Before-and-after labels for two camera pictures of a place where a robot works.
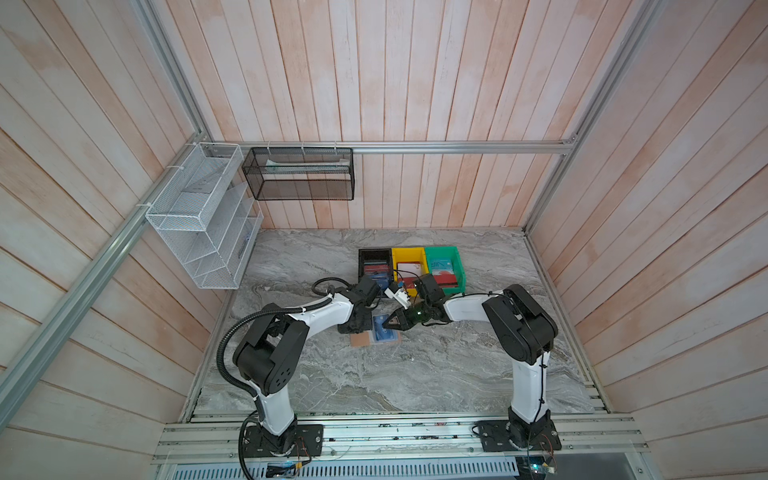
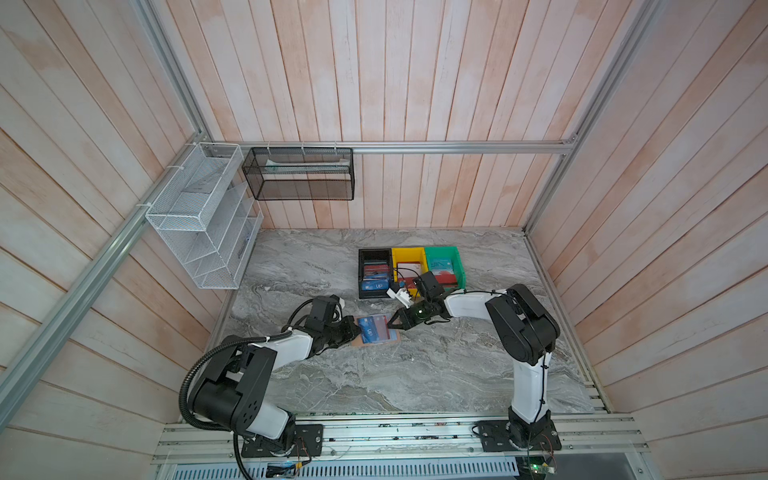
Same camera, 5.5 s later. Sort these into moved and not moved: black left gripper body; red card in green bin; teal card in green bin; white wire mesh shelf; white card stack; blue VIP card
Moved: black left gripper body; blue VIP card
Not moved: teal card in green bin; red card in green bin; white wire mesh shelf; white card stack
